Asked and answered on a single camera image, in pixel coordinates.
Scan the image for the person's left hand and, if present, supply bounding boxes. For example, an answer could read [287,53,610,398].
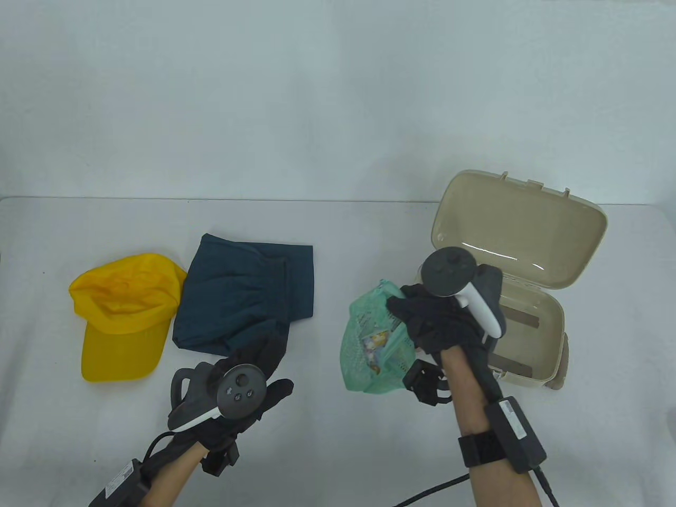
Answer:
[151,333,294,468]

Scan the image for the person's right hand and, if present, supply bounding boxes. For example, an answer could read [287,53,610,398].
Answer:
[386,283,502,370]

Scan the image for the green mesh pouch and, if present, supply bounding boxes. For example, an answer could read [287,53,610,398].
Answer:
[338,279,418,396]

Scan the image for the beige hard-shell suitcase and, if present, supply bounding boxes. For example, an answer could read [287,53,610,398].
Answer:
[417,170,609,391]

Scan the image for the person's right forearm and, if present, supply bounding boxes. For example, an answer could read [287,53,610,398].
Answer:
[440,346,544,507]

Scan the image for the grey left hand controller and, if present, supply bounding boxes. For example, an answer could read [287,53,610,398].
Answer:
[168,362,267,431]

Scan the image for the grey hand controller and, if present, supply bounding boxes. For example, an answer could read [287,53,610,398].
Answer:
[168,362,267,431]
[421,247,506,339]

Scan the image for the grey right hand controller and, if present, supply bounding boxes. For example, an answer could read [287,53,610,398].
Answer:
[421,247,506,339]

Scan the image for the folded dark teal shorts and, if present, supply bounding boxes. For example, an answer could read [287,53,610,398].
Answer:
[173,233,315,357]

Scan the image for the black right wrist box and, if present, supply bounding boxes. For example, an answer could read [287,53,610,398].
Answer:
[483,396,547,473]

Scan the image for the black wrist box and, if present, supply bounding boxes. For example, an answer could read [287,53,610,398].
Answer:
[89,459,151,507]
[483,396,547,473]

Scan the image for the yellow cap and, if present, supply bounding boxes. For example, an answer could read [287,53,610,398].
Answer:
[69,253,187,382]

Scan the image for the black left wrist box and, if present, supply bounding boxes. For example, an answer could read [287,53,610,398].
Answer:
[89,459,151,507]

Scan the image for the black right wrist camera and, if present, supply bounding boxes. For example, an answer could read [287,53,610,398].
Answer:
[402,359,454,406]

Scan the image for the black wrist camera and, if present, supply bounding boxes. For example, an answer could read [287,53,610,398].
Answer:
[201,443,239,477]
[402,359,454,406]

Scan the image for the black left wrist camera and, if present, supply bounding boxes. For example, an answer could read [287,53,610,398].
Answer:
[201,443,239,477]

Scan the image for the black right wrist strap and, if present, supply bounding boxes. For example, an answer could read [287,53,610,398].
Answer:
[457,432,509,468]

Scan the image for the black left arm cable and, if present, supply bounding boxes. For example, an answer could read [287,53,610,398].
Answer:
[143,431,175,463]

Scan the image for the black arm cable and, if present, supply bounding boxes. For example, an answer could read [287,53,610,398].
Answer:
[393,465,560,507]
[143,431,175,463]

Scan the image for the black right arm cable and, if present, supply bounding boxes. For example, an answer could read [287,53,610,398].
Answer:
[393,465,560,507]

